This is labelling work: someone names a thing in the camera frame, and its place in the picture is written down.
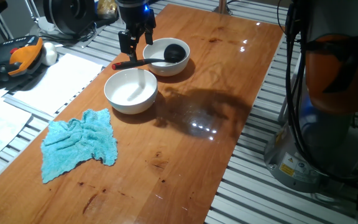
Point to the gold foil bag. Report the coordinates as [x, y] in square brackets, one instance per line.
[107, 9]

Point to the printed paper sheet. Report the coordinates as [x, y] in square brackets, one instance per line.
[2, 124]

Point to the black ladle with red tip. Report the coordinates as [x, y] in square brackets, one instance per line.
[174, 53]

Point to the aluminium frame post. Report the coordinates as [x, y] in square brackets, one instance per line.
[222, 6]

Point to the teal terry cloth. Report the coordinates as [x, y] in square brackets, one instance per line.
[73, 146]

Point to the orange black teach pendant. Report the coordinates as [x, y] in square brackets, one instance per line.
[20, 56]

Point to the brown wooden board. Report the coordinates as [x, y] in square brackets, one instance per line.
[182, 155]

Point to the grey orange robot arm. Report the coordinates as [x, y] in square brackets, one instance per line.
[337, 77]

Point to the black filament spool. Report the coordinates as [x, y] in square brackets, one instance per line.
[70, 15]

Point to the white paper sheet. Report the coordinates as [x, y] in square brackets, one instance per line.
[57, 84]

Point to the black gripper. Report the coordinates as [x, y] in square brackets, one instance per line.
[134, 15]

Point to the white ceramic bowl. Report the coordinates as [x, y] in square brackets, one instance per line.
[166, 70]
[129, 105]

